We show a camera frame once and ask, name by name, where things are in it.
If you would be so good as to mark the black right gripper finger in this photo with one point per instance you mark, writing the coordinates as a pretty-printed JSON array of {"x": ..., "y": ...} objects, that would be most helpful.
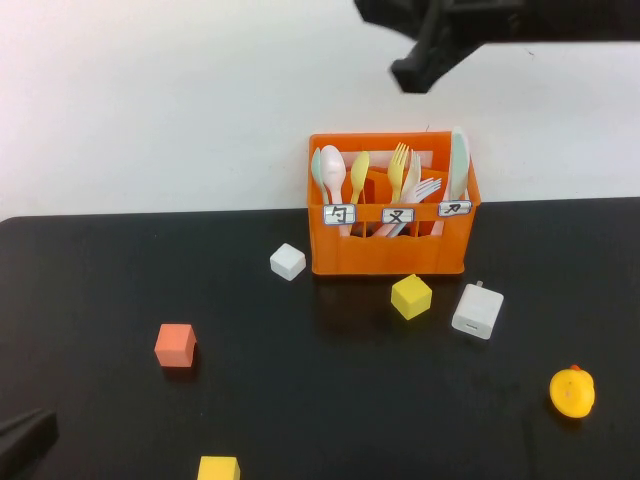
[{"x": 425, "y": 70}]

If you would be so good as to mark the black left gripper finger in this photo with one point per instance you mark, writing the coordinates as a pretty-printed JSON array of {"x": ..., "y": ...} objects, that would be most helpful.
[
  {"x": 25, "y": 425},
  {"x": 25, "y": 452}
]

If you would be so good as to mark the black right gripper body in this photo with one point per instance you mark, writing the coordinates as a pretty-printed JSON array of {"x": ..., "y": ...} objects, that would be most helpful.
[{"x": 450, "y": 17}]

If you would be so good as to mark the pink plastic fork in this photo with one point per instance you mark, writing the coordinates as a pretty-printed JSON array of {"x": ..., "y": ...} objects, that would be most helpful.
[{"x": 425, "y": 190}]

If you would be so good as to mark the pink plastic spoon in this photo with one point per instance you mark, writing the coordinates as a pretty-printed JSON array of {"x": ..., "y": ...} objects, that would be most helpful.
[{"x": 333, "y": 170}]

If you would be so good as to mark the orange plastic cutlery holder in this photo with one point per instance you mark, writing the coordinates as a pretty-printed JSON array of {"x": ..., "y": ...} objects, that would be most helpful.
[{"x": 400, "y": 252}]

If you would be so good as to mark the yellow plastic fork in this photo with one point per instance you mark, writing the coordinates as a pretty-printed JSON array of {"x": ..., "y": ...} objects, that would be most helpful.
[{"x": 398, "y": 165}]

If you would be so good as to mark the mint green plastic knife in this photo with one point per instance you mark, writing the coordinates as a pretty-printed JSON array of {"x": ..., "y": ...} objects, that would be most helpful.
[{"x": 459, "y": 165}]

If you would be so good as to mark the beige plastic fork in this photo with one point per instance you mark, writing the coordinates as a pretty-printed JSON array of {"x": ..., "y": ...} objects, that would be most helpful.
[{"x": 414, "y": 172}]

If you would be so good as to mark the yellow plastic spoon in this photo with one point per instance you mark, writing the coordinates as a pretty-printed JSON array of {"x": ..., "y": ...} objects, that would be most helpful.
[{"x": 360, "y": 172}]

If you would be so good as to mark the knife character paper label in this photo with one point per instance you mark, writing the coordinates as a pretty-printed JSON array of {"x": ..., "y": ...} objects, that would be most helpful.
[{"x": 455, "y": 208}]

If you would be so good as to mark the fork character paper label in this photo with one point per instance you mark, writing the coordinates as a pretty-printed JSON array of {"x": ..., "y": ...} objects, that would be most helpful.
[{"x": 398, "y": 216}]

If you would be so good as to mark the mint green plastic spoon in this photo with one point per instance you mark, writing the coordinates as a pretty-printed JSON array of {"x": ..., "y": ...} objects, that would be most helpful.
[{"x": 317, "y": 172}]

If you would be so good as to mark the light blue plastic fork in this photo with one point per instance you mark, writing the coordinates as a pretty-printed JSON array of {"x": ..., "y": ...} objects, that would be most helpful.
[{"x": 401, "y": 231}]

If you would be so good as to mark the spoon character paper label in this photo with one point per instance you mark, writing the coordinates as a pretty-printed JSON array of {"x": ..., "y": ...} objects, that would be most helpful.
[{"x": 340, "y": 214}]

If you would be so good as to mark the orange foam cube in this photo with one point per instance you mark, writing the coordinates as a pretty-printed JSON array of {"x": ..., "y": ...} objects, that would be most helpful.
[{"x": 174, "y": 346}]

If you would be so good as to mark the yellow foam cube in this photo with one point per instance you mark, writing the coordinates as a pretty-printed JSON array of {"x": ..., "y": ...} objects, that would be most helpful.
[
  {"x": 411, "y": 297},
  {"x": 218, "y": 469}
]

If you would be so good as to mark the white foam cube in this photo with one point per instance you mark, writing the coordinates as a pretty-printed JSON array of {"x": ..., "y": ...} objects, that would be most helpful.
[{"x": 288, "y": 261}]

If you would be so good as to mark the yellow rubber duck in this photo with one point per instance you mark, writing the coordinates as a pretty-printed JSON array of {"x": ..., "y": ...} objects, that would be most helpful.
[{"x": 572, "y": 392}]

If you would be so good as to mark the white USB wall charger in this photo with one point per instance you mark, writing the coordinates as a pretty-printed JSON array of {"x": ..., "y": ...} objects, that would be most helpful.
[{"x": 477, "y": 312}]

